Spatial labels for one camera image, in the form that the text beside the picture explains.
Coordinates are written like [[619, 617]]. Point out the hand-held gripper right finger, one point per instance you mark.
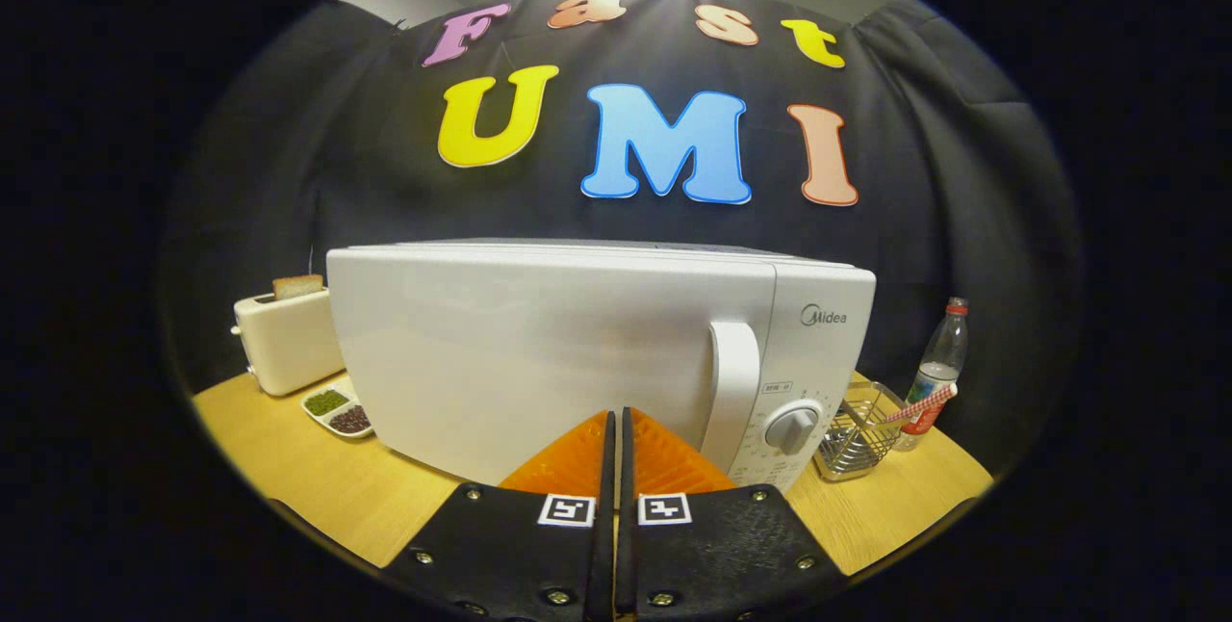
[[722, 555]]

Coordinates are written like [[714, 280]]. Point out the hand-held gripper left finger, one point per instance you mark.
[[510, 555]]

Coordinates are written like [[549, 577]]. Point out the cream bread toaster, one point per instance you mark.
[[284, 343]]

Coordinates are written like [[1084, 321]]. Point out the toast slice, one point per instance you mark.
[[296, 287]]

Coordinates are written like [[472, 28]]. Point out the white toaster oven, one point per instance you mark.
[[539, 343]]

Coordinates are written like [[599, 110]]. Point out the red checked stick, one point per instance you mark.
[[924, 404]]

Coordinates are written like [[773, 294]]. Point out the black backdrop cloth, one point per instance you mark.
[[289, 169]]

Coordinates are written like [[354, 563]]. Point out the white divided bean dish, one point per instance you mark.
[[337, 410]]

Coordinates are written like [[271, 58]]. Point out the clear plastic bottle red cap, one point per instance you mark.
[[941, 352]]

